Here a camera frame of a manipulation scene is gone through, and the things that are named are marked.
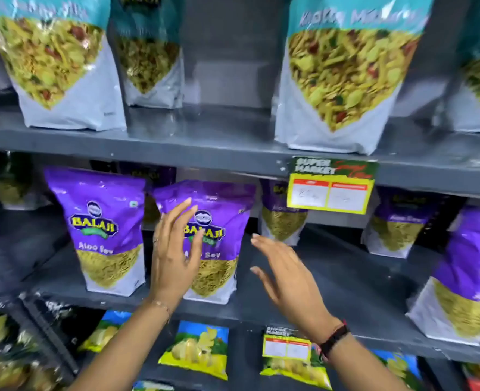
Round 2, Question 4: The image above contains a dark green snack packet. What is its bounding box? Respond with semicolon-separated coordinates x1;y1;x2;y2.
0;150;51;211

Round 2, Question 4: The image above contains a thin wrist bracelet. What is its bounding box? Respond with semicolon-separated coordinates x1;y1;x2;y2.
149;299;172;322

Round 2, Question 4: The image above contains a yellow green shelf price label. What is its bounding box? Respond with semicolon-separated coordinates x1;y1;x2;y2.
287;156;379;215
262;326;312;361

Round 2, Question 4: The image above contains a grey metal shelf board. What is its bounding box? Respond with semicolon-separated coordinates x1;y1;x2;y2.
0;89;480;200
20;224;480;365

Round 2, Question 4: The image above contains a person's left hand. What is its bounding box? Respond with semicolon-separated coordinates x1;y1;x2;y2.
149;197;205;311

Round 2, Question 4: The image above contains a person's right hand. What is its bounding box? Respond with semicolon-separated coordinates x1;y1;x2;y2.
250;234;343;343

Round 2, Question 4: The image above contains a person's right forearm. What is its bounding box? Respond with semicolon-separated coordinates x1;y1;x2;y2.
321;330;412;391

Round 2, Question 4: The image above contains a blue yellow chips packet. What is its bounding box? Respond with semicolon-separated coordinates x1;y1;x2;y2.
260;327;333;390
158;320;229;381
132;380;175;391
78;310;132;354
372;349;424;391

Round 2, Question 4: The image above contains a black red wristband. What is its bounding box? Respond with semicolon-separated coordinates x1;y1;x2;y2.
317;321;351;361

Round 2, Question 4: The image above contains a row of purple snack packets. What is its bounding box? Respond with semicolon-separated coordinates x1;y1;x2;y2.
44;160;480;346

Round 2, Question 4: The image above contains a person's left forearm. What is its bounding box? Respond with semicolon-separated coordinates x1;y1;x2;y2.
68;299;173;391

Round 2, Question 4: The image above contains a teal white snack packet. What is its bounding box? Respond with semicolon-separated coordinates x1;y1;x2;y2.
110;0;185;109
444;0;480;133
273;0;435;156
0;0;127;131

